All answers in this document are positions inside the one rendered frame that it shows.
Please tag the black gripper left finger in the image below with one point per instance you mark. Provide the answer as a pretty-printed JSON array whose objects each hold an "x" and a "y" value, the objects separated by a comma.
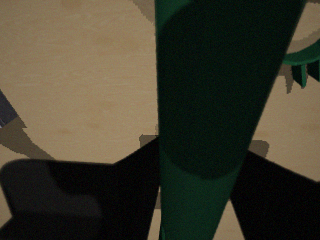
[{"x": 123, "y": 193}]

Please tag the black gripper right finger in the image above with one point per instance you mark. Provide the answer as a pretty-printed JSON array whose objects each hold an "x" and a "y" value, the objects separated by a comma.
[{"x": 272, "y": 202}]

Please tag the dark green ring clamp with two tabs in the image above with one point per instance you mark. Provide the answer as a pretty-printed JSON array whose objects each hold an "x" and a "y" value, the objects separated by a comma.
[{"x": 310, "y": 55}]

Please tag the dark green tapered pole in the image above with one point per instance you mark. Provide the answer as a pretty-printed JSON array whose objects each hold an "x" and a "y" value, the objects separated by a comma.
[{"x": 217, "y": 61}]

